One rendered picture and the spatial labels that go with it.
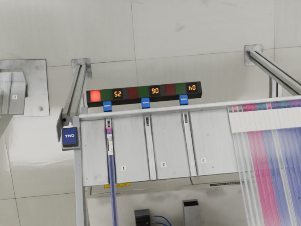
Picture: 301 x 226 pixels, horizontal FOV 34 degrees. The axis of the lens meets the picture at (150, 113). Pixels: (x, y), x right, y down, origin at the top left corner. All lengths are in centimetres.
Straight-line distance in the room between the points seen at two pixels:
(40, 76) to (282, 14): 106
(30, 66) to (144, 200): 81
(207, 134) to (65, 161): 100
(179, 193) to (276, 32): 89
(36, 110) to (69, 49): 31
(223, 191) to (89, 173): 50
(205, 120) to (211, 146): 8
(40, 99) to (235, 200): 95
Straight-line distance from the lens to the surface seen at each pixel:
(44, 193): 232
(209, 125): 139
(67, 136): 133
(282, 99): 144
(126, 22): 205
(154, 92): 143
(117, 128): 137
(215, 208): 166
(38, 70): 210
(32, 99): 214
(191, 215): 161
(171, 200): 162
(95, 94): 143
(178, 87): 144
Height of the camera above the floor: 203
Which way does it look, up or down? 71 degrees down
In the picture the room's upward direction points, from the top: 167 degrees clockwise
